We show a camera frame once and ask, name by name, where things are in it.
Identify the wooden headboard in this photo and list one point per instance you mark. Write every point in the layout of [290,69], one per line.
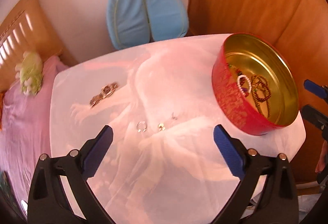
[27,28]

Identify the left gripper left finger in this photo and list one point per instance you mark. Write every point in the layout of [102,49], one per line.
[47,200]

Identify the round red gold tin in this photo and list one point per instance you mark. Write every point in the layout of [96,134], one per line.
[253,85]

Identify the wooden wardrobe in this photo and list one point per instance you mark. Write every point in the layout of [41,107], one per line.
[297,29]

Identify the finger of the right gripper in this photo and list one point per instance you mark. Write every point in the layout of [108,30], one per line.
[315,117]
[319,91]

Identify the light blue folding chair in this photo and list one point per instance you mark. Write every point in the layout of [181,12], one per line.
[136,22]

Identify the pink bed sheet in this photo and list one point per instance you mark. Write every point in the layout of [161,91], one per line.
[25,130]

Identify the white printed table cloth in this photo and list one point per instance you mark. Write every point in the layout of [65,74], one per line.
[157,170]

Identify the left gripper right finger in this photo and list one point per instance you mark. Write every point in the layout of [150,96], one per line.
[266,192]

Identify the green white plush toy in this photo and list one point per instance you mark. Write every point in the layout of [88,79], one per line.
[30,73]

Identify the person's right hand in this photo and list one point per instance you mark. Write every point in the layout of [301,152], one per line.
[321,162]

